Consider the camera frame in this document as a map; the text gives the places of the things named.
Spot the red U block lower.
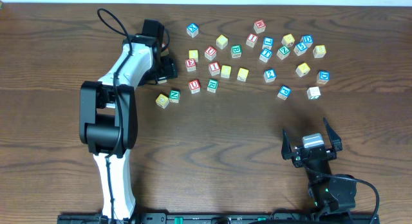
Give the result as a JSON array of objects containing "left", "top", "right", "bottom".
[{"left": 188, "top": 79, "right": 201, "bottom": 94}]

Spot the red H block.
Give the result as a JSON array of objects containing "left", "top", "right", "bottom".
[{"left": 254, "top": 20, "right": 267, "bottom": 33}]

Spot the blue d block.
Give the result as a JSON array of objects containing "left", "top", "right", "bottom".
[
  {"left": 316, "top": 71, "right": 330, "bottom": 84},
  {"left": 300, "top": 35, "right": 314, "bottom": 48}
]

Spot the blue 2 block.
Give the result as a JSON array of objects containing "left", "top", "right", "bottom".
[{"left": 263, "top": 69, "right": 277, "bottom": 83}]

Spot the yellow block top right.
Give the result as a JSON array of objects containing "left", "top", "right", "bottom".
[{"left": 281, "top": 33, "right": 295, "bottom": 48}]

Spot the blue P block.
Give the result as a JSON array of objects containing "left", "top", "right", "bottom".
[{"left": 277, "top": 86, "right": 292, "bottom": 100}]

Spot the green R block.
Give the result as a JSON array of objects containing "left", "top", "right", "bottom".
[{"left": 207, "top": 79, "right": 218, "bottom": 93}]

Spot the green B block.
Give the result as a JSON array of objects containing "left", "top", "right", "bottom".
[{"left": 230, "top": 44, "right": 242, "bottom": 58}]

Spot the yellow block left middle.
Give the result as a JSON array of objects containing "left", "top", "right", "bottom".
[{"left": 221, "top": 65, "right": 232, "bottom": 79}]

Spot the blue D block lower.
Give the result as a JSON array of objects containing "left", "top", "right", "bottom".
[{"left": 316, "top": 71, "right": 330, "bottom": 84}]

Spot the plain 7 block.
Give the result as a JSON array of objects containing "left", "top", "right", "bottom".
[{"left": 306, "top": 86, "right": 321, "bottom": 100}]

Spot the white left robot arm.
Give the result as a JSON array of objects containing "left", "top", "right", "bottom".
[{"left": 79, "top": 35, "right": 174, "bottom": 223}]

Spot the red i block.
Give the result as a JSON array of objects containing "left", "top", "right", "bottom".
[
  {"left": 208, "top": 61, "right": 221, "bottom": 76},
  {"left": 246, "top": 33, "right": 258, "bottom": 48}
]

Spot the yellow O block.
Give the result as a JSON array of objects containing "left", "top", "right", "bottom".
[{"left": 189, "top": 50, "right": 199, "bottom": 62}]

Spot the yellow block right middle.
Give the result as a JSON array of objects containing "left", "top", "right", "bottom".
[{"left": 237, "top": 68, "right": 249, "bottom": 82}]

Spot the red U block upper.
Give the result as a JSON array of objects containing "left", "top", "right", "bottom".
[{"left": 205, "top": 46, "right": 217, "bottom": 61}]

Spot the blue 5 block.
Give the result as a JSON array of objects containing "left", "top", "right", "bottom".
[{"left": 294, "top": 42, "right": 308, "bottom": 56}]

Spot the yellow A block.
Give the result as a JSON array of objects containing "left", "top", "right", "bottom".
[{"left": 295, "top": 62, "right": 310, "bottom": 77}]

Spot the green N block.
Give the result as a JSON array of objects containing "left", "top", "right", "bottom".
[{"left": 169, "top": 90, "right": 180, "bottom": 103}]

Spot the green Z block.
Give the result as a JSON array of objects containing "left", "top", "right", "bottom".
[{"left": 277, "top": 46, "right": 290, "bottom": 60}]

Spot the blue L block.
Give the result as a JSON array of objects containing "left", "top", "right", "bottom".
[{"left": 262, "top": 37, "right": 274, "bottom": 50}]

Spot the blue D block upper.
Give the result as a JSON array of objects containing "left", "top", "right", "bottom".
[{"left": 300, "top": 35, "right": 314, "bottom": 48}]

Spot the red u block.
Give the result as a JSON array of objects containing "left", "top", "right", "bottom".
[
  {"left": 205, "top": 46, "right": 217, "bottom": 61},
  {"left": 188, "top": 79, "right": 201, "bottom": 94}
]

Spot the blue X block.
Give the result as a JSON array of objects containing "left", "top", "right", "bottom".
[{"left": 186, "top": 23, "right": 199, "bottom": 38}]

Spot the red A block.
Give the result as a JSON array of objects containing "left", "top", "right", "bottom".
[{"left": 157, "top": 77, "right": 167, "bottom": 84}]

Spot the red X block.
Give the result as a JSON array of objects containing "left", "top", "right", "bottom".
[{"left": 161, "top": 42, "right": 169, "bottom": 57}]

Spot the yellow 2 block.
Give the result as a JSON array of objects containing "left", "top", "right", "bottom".
[{"left": 155, "top": 94, "right": 169, "bottom": 109}]

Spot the yellow C block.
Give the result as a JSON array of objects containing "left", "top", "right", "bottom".
[{"left": 216, "top": 35, "right": 229, "bottom": 50}]

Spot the blue T block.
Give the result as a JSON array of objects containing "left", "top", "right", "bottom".
[{"left": 259, "top": 48, "right": 273, "bottom": 63}]

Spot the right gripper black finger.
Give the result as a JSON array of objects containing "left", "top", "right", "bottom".
[
  {"left": 323, "top": 118, "right": 342, "bottom": 151},
  {"left": 281, "top": 130, "right": 292, "bottom": 160}
]

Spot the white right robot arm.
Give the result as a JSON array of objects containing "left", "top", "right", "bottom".
[{"left": 281, "top": 119, "right": 357, "bottom": 215}]

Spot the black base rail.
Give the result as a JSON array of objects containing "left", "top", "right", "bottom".
[{"left": 57, "top": 212, "right": 380, "bottom": 224}]

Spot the red E block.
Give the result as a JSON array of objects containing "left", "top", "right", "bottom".
[{"left": 185, "top": 59, "right": 196, "bottom": 72}]

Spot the yellow 8 block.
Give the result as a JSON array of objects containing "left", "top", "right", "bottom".
[{"left": 313, "top": 45, "right": 326, "bottom": 59}]

